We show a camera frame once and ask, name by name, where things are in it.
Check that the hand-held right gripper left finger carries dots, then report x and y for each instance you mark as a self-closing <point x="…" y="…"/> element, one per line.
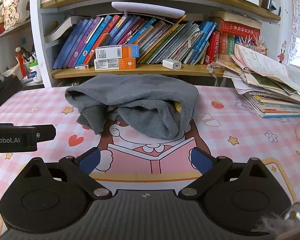
<point x="90" y="160"/>

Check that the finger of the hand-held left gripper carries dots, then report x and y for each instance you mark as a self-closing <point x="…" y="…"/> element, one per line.
<point x="46" y="132"/>

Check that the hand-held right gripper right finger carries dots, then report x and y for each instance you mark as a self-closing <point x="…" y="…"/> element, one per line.
<point x="200" y="161"/>

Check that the grey sweatshirt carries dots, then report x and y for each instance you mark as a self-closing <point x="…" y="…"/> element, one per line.
<point x="140" y="97"/>

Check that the pink checked table mat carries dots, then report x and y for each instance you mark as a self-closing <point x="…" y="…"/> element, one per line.
<point x="40" y="100"/>

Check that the white jar green lid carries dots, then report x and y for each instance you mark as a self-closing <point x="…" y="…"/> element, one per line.
<point x="35" y="72"/>

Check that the small red white eraser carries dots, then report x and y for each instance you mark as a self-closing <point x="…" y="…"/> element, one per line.
<point x="81" y="67"/>

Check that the pen holder with pens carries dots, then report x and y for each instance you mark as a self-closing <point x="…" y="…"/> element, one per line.
<point x="21" y="62"/>

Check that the fuzzy grey sleeve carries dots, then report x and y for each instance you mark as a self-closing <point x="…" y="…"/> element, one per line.
<point x="272" y="226"/>

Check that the row of colourful books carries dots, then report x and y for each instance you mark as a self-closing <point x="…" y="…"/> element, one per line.
<point x="85" y="42"/>

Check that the white charger plug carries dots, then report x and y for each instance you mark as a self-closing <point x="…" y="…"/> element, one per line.
<point x="171" y="64"/>

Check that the orange white carton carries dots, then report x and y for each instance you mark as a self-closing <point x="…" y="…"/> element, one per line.
<point x="130" y="51"/>
<point x="125" y="63"/>

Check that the thick black book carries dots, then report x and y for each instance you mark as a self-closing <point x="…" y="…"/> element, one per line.
<point x="57" y="30"/>

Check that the wooden bookshelf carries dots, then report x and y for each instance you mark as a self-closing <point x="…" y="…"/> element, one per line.
<point x="145" y="70"/>

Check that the stack of notebooks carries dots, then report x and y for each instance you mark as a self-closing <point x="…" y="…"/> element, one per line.
<point x="265" y="67"/>

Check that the cartoon figure decoration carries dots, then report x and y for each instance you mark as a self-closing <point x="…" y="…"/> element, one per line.
<point x="13" y="10"/>

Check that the white lamp bar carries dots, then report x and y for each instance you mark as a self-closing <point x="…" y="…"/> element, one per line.
<point x="145" y="9"/>

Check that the black device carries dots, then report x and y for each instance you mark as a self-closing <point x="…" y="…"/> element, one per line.
<point x="267" y="1"/>

